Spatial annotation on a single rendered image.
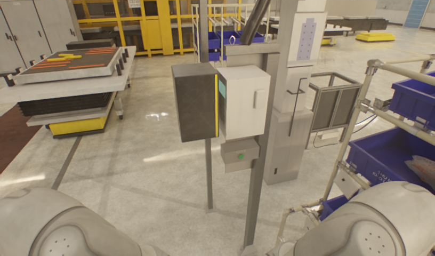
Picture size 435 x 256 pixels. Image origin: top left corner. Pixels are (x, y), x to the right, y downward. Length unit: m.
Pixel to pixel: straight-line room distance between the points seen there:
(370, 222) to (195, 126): 0.67
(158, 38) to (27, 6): 3.56
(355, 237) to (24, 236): 0.55
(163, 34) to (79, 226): 7.88
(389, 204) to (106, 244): 0.51
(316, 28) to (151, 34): 6.73
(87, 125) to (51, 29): 4.48
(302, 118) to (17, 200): 2.08
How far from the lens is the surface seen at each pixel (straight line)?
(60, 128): 4.00
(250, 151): 1.18
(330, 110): 3.17
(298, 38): 1.97
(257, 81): 0.89
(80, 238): 0.42
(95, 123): 3.82
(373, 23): 15.37
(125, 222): 2.46
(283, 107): 2.14
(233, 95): 0.87
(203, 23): 1.43
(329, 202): 1.44
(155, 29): 8.16
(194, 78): 0.81
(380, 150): 1.61
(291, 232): 2.32
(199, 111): 0.87
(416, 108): 1.13
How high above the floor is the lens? 1.89
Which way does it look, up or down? 30 degrees down
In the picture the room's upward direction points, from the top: 1 degrees counter-clockwise
